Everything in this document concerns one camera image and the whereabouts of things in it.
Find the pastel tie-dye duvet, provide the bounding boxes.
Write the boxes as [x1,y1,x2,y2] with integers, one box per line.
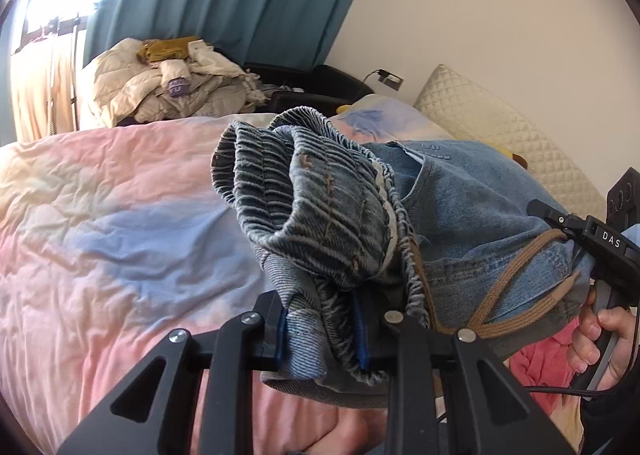
[0,112,586,455]

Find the black cloth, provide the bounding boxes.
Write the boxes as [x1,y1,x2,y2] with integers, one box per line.
[580,380,640,455]

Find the cream puffer jacket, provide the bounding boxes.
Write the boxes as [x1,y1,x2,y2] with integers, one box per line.
[82,38,261,128]

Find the pink cloth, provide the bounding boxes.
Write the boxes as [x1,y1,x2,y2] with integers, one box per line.
[507,322,588,418]

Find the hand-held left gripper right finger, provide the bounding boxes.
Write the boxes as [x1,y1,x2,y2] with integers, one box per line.
[350,295,576,455]

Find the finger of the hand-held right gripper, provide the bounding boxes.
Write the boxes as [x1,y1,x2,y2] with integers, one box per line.
[526,200,588,238]

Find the pastel tie-dye pillow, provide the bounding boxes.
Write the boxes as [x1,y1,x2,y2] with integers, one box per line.
[327,94,457,143]

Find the black armchair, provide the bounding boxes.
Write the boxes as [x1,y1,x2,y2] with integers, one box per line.
[242,62,373,111]

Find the blue denim jeans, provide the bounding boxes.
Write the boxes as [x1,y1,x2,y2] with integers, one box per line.
[210,105,598,411]

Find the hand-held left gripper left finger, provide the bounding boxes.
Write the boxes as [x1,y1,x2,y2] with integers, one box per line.
[55,292,291,455]

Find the grey puffer jacket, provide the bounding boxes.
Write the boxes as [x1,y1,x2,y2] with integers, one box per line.
[135,75,271,123]

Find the yellow plush toy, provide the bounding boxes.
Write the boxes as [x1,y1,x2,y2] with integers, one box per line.
[336,102,528,171]

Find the wall socket with plug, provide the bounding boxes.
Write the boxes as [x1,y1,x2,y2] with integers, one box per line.
[367,68,406,92]

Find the person's right hand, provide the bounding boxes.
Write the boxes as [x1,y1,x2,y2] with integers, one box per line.
[567,287,640,381]

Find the mustard yellow garment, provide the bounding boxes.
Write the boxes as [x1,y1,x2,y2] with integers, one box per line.
[137,36,201,63]

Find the cream hanging garment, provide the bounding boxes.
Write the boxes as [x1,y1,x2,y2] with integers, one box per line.
[10,32,78,143]

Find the black cable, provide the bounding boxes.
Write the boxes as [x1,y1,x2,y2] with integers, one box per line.
[525,382,596,398]

